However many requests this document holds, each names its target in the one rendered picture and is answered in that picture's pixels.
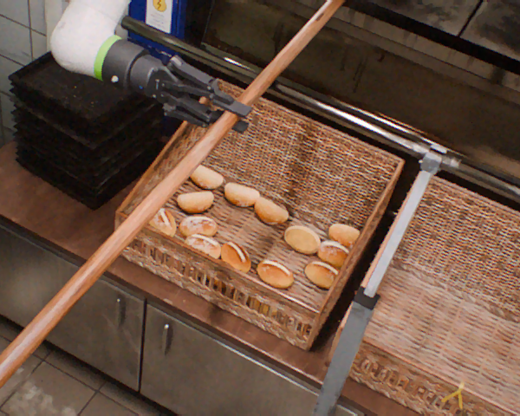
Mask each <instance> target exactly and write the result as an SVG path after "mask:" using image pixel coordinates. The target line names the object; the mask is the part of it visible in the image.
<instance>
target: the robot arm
mask: <svg viewBox="0 0 520 416"><path fill-rule="evenodd" d="M130 1H131V0H70V2H69V4H68V6H67V8H66V9H65V11H64V13H63V14H62V17H61V18H60V20H59V22H58V23H57V25H56V26H55V28H54V30H53V32H52V34H51V38H50V49H51V52H52V55H53V57H54V58H55V60H56V62H57V63H58V64H59V65H60V66H61V67H63V68H65V69H66V70H67V71H70V72H73V73H78V74H83V75H88V76H91V77H94V78H95V79H98V80H100V81H103V82H105V83H106V84H109V85H111V86H113V87H115V88H118V89H119V90H122V91H124V92H126V93H128V94H131V93H132V92H136V93H139V94H142V95H144V96H146V97H153V98H156V99H158V100H159V101H160V102H161V103H164V106H165V109H166V110H165V112H164V115H165V116H168V117H176V118H178V119H181V120H184V121H187V122H190V123H192V124H194V125H197V126H199V127H203V128H207V127H208V126H209V125H210V124H211V123H214V124H215V122H216V121H217V120H218V119H219V118H220V117H221V116H222V115H223V114H224V113H225V112H224V111H222V110H220V109H217V110H216V111H213V110H212V109H210V108H208V107H207V106H205V105H204V104H202V103H200V102H199V101H196V100H195V99H193V98H192V97H191V96H189V95H188V93H190V94H195V95H198V96H201V97H205V98H207V99H210V101H212V105H214V106H216V107H220V108H222V109H223V110H226V111H228V112H230V113H232V114H235V115H237V116H239V117H242V118H244V119H245V118H246V116H247V115H248V114H249V113H250V112H251V110H252V107H249V106H247V105H244V104H243V103H241V102H239V101H235V100H234V98H233V97H232V96H230V95H228V94H225V93H223V92H221V91H220V90H219V89H218V80H216V79H214V78H212V77H211V76H209V75H207V74H205V73H203V72H201V71H200V70H198V69H196V68H194V67H192V66H190V65H189V64H187V63H185V62H184V61H183V60H182V59H181V58H179V57H178V56H177V55H176V56H174V57H173V58H172V59H171V60H170V61H169V62H168V64H165V63H164V62H163V61H161V60H159V59H156V58H154V57H152V56H151V55H150V52H149V51H148V50H147V49H144V48H142V47H140V46H137V45H135V44H133V43H131V42H128V41H126V40H124V39H121V38H119V37H118V36H115V35H114V32H115V28H116V26H117V24H118V22H119V20H120V18H121V16H122V14H123V13H124V11H125V9H126V7H127V6H128V4H129V3H130ZM249 124H250V123H248V122H246V121H244V120H241V119H240V120H239V121H238V123H237V124H236V125H235V126H234V127H233V128H232V129H231V130H233V131H236V132H238V133H240V134H242V133H243V132H244V131H245V130H246V129H247V128H248V127H249Z"/></svg>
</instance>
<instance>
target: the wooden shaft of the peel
mask: <svg viewBox="0 0 520 416"><path fill-rule="evenodd" d="M345 1H346V0H328V1H327V2H326V3H325V4H324V5H323V6H322V8H321V9H320V10H318V11H317V12H316V13H315V14H314V15H313V16H312V17H311V18H310V20H309V21H308V22H307V23H306V24H305V26H304V27H303V28H302V29H301V30H300V32H299V33H298V34H297V35H296V36H295V37H294V38H293V39H292V40H291V41H290V42H289V44H288V45H287V46H286V47H285V48H284V49H283V50H282V51H281V52H280V53H279V55H278V56H277V57H276V58H275V59H274V60H273V61H272V62H271V63H270V64H269V66H268V67H267V68H266V69H265V70H264V71H263V72H262V73H261V74H260V75H259V76H258V77H257V78H256V79H255V80H254V81H253V82H252V83H251V84H250V85H249V86H248V87H247V89H246V90H245V91H244V92H243V93H242V94H241V95H240V96H239V97H238V98H237V101H239V102H241V103H243V104H244V105H247V106H249V107H252V105H253V104H254V103H255V102H256V101H257V100H258V99H259V97H260V96H261V95H262V94H263V93H264V92H265V91H266V89H267V88H268V87H269V86H270V85H271V84H272V83H273V81H274V80H275V79H276V78H277V77H278V76H279V75H280V74H281V73H282V72H283V71H284V70H285V69H286V68H287V66H288V65H289V64H290V63H291V62H292V61H293V60H294V58H295V57H296V56H297V55H298V54H299V53H300V52H301V51H302V49H303V48H304V47H305V46H306V45H307V44H308V43H309V41H310V40H311V39H312V38H313V37H314V36H315V34H316V33H317V32H318V31H319V30H321V29H322V28H323V25H324V24H325V23H326V22H327V21H328V20H329V19H330V17H331V16H332V15H333V14H334V13H335V12H336V11H337V10H338V9H339V8H340V7H341V6H342V5H343V4H344V2H345ZM241 118H242V117H239V116H237V115H235V114H232V113H230V112H228V111H226V112H225V113H224V114H223V115H222V116H221V117H220V118H219V119H218V120H217V121H216V122H215V124H214V125H213V126H212V127H211V128H210V129H209V130H208V131H207V132H206V133H205V135H204V136H203V137H202V138H201V139H200V140H199V141H198V142H197V143H196V144H195V145H194V147H193V148H192V149H191V150H190V151H189V152H188V153H187V154H186V155H185V156H184V158H183V159H182V160H181V161H180V162H179V163H178V164H177V165H176V166H175V167H174V168H173V169H172V170H171V171H170V172H169V173H168V174H167V175H166V176H165V177H164V178H163V179H162V181H161V182H160V183H159V184H158V185H157V186H156V187H155V188H154V189H153V190H152V192H151V193H150V194H149V195H148V196H147V197H146V198H145V199H144V200H143V201H142V202H141V204H140V205H139V206H138V207H137V208H136V209H135V210H134V211H132V213H131V214H130V216H129V217H128V218H127V219H126V220H125V221H124V222H123V223H122V224H121V225H120V226H119V228H118V229H117V230H116V231H115V232H114V233H113V234H112V235H111V236H110V237H109V238H108V240H107V241H106V242H105V243H104V244H103V245H102V246H101V247H100V248H99V249H98V250H97V251H96V252H95V253H94V254H93V255H92V256H91V257H90V258H89V259H88V261H87V262H86V263H85V264H84V265H83V266H82V267H81V268H80V269H79V270H78V271H77V272H76V274H75V275H74V276H73V277H72V278H71V279H70V280H69V281H68V282H67V283H66V285H65V286H64V287H63V288H62V289H61V290H60V291H59V292H58V293H57V294H56V295H55V297H54V298H53V299H52V300H51V301H50V302H49V303H48V304H47V305H46V306H45V308H44V309H43V310H42V311H41V312H40V313H39V314H38V315H37V316H36V317H35V319H34V320H33V321H32V322H31V323H30V324H29V325H28V326H27V327H26V328H25V329H24V330H23V332H22V333H21V334H20V335H19V336H18V337H17V338H16V339H15V340H14V341H13V342H12V343H11V344H10V345H9V346H8V347H7V348H6V349H5V350H4V351H3V353H2V354H1V355H0V390H1V389H2V387H3V386H4V385H5V384H6V383H7V382H8V381H9V378H10V377H11V376H12V375H13V374H14V373H15V372H16V370H17V369H18V368H19V367H20V366H21V365H22V364H23V363H24V362H25V361H26V360H27V359H28V358H29V356H30V355H31V354H32V353H33V352H34V351H35V350H36V348H37V347H38V346H39V345H40V344H41V343H42V342H43V340H44V339H45V338H46V337H47V336H48V335H49V334H50V332H51V331H52V330H53V329H54V328H55V327H56V326H57V324H58V323H59V322H60V321H61V320H62V319H63V318H64V316H65V315H66V314H67V313H68V312H69V311H70V310H71V309H72V308H73V307H74V306H75V305H76V304H77V303H78V301H79V300H80V299H81V298H82V297H83V296H84V295H85V293H86V292H87V291H88V290H89V289H90V288H91V287H92V285H93V284H94V283H95V282H96V281H97V280H98V279H99V277H100V276H101V275H102V274H103V273H104V272H105V271H106V269H107V268H108V267H109V266H110V265H111V264H112V263H113V261H114V260H115V259H116V258H117V257H118V256H119V255H120V253H121V252H122V251H123V250H124V249H125V248H126V247H127V246H128V245H129V244H130V243H131V242H132V241H133V239H134V238H136V237H137V236H138V235H139V234H140V233H141V231H142V230H143V229H144V228H145V227H146V226H147V225H148V223H149V222H150V221H151V220H152V219H153V218H154V217H155V215H156V214H157V213H158V211H159V210H160V209H161V208H162V206H163V205H164V204H165V203H166V202H167V201H168V200H169V198H170V197H171V196H172V195H173V194H174V193H175V192H176V191H177V190H178V189H179V188H180V187H181V186H182V185H183V183H184V182H185V181H186V180H187V179H188V178H189V177H190V175H191V174H192V173H193V172H194V171H195V170H196V169H197V167H198V166H199V165H200V164H201V163H202V162H203V161H204V159H205V158H206V157H207V156H208V155H209V154H210V153H211V151H212V150H213V149H214V148H215V147H216V146H217V145H218V143H219V142H220V141H221V140H222V139H223V138H224V137H225V135H226V134H227V133H228V132H229V131H230V130H231V129H232V128H233V127H234V126H235V125H236V124H237V123H238V121H239V120H240V119H241Z"/></svg>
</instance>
